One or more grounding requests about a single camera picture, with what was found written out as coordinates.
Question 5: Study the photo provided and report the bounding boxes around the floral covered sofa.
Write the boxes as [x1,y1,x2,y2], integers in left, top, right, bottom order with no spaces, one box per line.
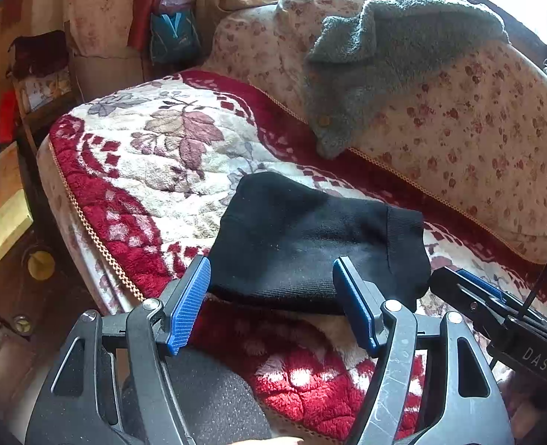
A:
[202,0,547,265]

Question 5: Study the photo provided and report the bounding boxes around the grey fleece garment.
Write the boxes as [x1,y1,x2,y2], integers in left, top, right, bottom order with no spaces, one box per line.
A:
[301,0,511,161]

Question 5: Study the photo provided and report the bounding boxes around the cardboard box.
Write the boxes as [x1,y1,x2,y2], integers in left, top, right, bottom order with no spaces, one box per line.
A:
[72,53,144,103]

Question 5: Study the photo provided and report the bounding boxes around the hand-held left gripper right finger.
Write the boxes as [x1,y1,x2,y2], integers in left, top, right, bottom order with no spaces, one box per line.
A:
[333,256,515,445]

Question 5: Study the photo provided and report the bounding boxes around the red hanging cloth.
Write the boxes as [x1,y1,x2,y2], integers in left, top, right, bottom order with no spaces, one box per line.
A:
[129,0,164,52]

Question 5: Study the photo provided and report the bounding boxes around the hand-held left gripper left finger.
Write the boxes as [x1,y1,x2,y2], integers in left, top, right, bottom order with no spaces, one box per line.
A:
[25,255,212,445]

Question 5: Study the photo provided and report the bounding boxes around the black pants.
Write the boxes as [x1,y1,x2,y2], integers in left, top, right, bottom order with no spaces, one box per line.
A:
[207,171,432,316]

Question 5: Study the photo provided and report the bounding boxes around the dark textured cloth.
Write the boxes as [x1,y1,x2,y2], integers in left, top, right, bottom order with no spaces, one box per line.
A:
[120,347,274,445]

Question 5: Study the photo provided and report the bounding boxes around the blue bag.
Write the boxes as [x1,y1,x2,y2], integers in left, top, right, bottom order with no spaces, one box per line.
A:
[150,9,203,65]

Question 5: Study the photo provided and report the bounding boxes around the floral hanging cloth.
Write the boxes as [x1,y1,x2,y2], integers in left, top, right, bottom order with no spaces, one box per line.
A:
[64,0,139,56]

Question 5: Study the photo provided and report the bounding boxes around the yellow round object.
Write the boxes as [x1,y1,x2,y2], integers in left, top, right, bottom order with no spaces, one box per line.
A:
[27,250,57,281]

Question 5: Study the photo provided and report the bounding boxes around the wooden chair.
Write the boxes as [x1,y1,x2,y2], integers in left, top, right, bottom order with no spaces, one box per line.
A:
[8,69,85,161]

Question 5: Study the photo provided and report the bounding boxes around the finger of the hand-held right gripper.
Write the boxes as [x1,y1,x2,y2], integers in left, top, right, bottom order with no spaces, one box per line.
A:
[456,268,511,305]
[429,270,511,331]

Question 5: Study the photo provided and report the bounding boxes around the dark red cloth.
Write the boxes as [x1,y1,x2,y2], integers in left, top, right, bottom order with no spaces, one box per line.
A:
[7,30,70,79]

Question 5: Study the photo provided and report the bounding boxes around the red floral plush blanket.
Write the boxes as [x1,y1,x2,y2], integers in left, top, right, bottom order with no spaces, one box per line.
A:
[48,70,547,445]

